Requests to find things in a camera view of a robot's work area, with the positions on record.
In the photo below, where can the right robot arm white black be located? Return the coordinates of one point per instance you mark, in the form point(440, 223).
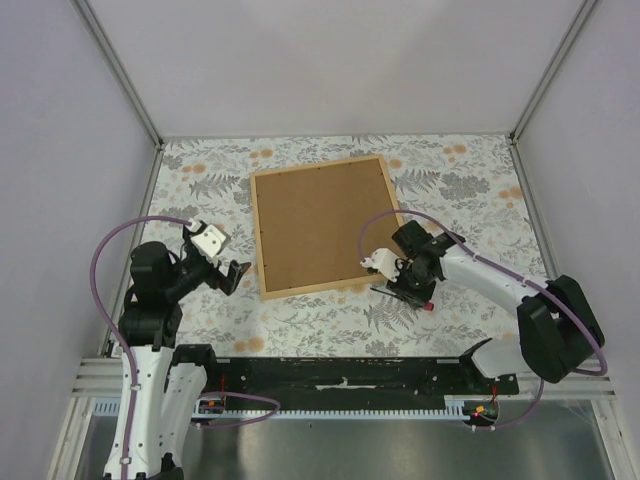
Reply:
point(557, 329)

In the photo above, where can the left aluminium corner post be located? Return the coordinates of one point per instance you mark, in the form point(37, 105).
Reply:
point(117, 68)

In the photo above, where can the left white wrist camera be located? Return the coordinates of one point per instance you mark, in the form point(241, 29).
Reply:
point(208, 240)

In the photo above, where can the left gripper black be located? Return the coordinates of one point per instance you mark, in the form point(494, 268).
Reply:
point(226, 282)

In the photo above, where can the floral patterned table mat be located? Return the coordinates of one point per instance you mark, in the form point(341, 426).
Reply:
point(467, 183)

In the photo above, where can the white slotted cable duct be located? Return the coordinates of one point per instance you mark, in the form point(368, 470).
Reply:
point(451, 411)

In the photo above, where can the aluminium corner post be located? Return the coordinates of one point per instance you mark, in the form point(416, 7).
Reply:
point(117, 68)
point(560, 55)

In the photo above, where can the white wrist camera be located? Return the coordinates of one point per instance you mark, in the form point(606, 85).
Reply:
point(382, 261)
point(208, 240)

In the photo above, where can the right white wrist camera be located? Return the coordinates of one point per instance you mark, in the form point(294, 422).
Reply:
point(382, 261)

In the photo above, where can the wooden picture frame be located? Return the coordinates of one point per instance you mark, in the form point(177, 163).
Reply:
point(314, 222)

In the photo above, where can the right aluminium corner post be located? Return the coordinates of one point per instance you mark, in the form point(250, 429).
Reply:
point(560, 55)

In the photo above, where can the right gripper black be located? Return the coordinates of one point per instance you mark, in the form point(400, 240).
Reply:
point(399, 287)

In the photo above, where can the red black screwdriver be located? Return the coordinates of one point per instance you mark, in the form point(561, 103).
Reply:
point(414, 302)

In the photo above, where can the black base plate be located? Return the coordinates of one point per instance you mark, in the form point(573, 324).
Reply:
point(353, 384)

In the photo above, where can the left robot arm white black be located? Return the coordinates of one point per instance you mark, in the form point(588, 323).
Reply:
point(162, 380)

